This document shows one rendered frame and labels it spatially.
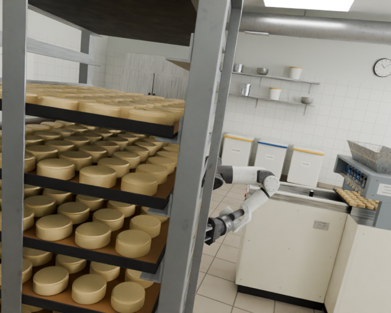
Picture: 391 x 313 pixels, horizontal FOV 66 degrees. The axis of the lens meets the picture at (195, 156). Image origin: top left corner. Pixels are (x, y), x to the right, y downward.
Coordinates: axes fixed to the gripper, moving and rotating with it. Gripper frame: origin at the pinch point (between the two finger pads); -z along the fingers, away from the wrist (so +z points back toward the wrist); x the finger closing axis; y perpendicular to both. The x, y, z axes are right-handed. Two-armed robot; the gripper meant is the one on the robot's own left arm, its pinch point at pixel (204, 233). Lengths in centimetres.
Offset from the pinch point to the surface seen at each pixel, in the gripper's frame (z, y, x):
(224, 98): -23, 13, 59
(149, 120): -76, 37, 56
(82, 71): -46, -26, 61
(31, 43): -69, -11, 65
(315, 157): 450, -76, -29
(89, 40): -45, -25, 70
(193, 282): -23.4, 13.2, -5.5
